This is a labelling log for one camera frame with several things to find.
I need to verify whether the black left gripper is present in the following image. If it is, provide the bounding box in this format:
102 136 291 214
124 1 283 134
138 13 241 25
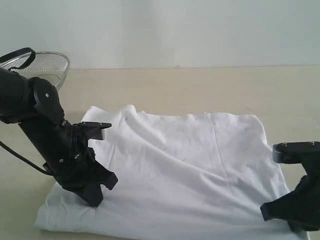
43 147 118 207

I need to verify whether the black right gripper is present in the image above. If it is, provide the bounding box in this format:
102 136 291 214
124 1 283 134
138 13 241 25
260 175 320 233

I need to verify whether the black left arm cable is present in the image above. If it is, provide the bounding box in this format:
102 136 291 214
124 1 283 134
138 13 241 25
0 141 53 176

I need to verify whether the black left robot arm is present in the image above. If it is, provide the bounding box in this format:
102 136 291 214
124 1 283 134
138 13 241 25
0 47 118 207

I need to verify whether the metal mesh basket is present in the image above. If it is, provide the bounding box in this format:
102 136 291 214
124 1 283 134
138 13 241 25
0 51 70 90

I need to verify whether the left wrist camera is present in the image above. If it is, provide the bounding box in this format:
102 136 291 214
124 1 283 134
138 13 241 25
70 121 112 152

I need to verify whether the white t-shirt red print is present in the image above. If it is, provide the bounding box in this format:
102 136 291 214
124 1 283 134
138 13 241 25
35 105 309 240

